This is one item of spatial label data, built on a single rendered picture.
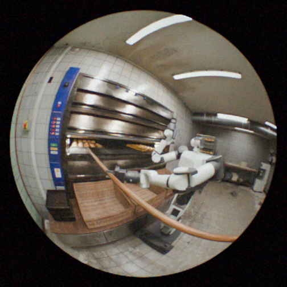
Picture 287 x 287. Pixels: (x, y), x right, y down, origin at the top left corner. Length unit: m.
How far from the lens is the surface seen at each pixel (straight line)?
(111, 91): 1.18
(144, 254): 1.51
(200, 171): 0.47
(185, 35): 1.22
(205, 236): 0.36
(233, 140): 5.32
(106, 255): 1.49
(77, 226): 1.05
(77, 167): 1.11
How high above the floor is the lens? 1.46
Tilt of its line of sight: 5 degrees down
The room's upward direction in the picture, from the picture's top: 8 degrees clockwise
